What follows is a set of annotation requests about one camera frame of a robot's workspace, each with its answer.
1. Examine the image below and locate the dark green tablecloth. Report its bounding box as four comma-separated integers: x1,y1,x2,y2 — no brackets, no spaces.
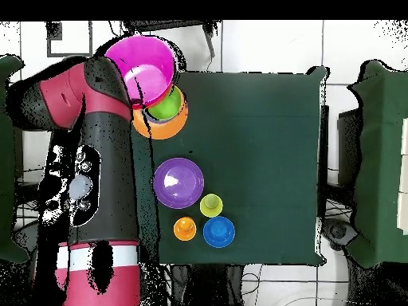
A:
131,65,329,267

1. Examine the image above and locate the green cloth covered side table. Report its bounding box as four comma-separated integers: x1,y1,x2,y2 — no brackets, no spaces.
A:
347,60,408,269
0,55,30,264

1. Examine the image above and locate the yellow cup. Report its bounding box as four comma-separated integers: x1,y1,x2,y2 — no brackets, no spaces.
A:
199,193,224,218

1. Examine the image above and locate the large yellow-orange bowl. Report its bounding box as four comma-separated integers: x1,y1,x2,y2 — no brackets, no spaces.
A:
131,83,189,140

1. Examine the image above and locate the pink bowl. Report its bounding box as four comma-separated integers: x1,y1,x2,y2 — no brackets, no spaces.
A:
104,34,177,109

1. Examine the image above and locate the green bowl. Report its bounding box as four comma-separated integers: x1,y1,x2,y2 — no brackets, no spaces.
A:
147,84,183,122

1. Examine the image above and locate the orange cup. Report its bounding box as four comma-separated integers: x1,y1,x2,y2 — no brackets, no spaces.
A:
173,216,198,242

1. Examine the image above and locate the purple bowl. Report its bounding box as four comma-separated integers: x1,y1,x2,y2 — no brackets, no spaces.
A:
151,157,205,210

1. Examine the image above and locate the dark blue bowl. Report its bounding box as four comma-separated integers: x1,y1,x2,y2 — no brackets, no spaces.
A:
202,215,236,249

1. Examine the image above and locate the bundle of floor cables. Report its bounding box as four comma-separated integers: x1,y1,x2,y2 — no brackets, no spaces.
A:
15,167,44,224

